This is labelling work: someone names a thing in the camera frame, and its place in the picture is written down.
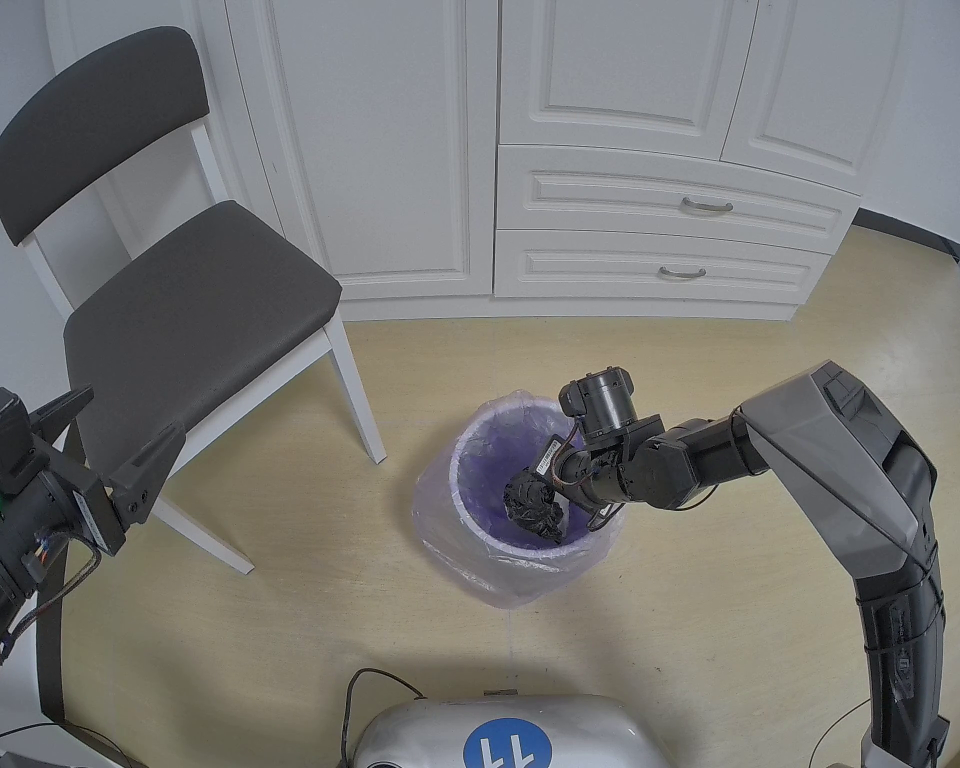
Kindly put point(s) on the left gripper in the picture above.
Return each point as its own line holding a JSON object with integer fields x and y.
{"x": 52, "y": 517}

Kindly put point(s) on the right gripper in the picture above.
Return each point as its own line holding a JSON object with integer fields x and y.
{"x": 553, "y": 459}

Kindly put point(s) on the black plastic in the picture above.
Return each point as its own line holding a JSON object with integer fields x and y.
{"x": 532, "y": 502}

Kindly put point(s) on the purple plastic bag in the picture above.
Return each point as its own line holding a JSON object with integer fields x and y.
{"x": 487, "y": 457}

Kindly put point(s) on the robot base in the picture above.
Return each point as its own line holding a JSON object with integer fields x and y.
{"x": 510, "y": 735}

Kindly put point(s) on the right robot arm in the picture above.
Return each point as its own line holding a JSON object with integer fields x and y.
{"x": 825, "y": 450}

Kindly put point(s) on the white trash bin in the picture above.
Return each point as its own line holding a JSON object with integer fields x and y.
{"x": 517, "y": 574}

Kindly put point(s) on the dark grey white chair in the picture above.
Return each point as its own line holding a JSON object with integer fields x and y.
{"x": 187, "y": 300}

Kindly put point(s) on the white wardrobe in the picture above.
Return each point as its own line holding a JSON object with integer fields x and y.
{"x": 615, "y": 75}

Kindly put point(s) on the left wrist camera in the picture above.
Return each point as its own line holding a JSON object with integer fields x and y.
{"x": 11, "y": 435}

